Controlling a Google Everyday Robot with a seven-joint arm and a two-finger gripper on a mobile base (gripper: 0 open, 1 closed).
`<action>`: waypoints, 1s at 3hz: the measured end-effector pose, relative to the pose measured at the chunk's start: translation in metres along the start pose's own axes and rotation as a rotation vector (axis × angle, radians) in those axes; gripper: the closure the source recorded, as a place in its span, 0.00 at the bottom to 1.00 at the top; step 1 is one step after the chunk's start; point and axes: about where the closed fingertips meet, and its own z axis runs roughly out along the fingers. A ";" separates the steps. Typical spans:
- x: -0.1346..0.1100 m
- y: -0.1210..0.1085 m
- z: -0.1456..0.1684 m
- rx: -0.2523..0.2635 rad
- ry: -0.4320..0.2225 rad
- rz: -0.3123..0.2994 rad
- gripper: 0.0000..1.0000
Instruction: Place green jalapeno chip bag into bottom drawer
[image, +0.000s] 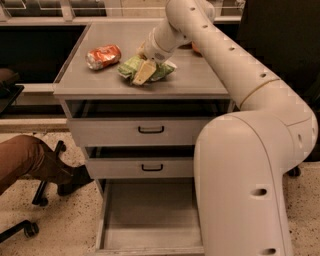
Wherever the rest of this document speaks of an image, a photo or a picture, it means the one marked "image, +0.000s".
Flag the dark shoe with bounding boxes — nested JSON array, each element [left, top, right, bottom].
[[57, 165, 93, 196]]

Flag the black office chair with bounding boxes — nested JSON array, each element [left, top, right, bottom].
[[234, 0, 320, 177]]

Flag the green jalapeno chip bag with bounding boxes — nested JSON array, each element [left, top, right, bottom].
[[118, 55, 177, 85]]

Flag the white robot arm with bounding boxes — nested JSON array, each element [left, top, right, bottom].
[[139, 0, 318, 256]]

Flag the bottom grey drawer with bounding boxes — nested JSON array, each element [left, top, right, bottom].
[[88, 178, 204, 256]]

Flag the person's leg brown trousers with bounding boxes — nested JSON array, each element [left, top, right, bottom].
[[0, 135, 73, 195]]

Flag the top grey drawer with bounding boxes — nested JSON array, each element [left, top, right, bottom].
[[68, 99, 230, 147]]

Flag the black chair base left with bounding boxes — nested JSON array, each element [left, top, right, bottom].
[[0, 140, 66, 243]]

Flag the middle grey drawer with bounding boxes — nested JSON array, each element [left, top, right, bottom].
[[86, 145, 194, 179]]

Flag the crushed orange soda can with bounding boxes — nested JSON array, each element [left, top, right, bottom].
[[85, 44, 121, 70]]

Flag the grey drawer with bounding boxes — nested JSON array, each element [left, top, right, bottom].
[[68, 99, 230, 147], [86, 145, 194, 179], [88, 178, 204, 256]]

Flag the grey drawer cabinet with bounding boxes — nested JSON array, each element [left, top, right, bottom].
[[55, 20, 232, 256]]

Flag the orange fruit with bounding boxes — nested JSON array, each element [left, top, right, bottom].
[[191, 42, 201, 55]]

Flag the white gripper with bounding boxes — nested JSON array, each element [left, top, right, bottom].
[[133, 28, 173, 86]]

